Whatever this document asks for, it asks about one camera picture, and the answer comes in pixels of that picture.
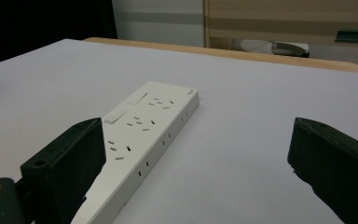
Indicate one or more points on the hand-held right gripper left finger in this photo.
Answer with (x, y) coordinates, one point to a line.
(65, 165)

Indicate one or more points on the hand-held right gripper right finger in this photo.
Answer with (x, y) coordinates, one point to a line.
(335, 161)

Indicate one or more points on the white power strip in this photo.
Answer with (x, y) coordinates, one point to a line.
(143, 140)

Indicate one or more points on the white grey shoe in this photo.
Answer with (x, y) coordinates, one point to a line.
(270, 48)

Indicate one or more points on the wooden cabinet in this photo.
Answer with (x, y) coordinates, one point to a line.
(289, 21)

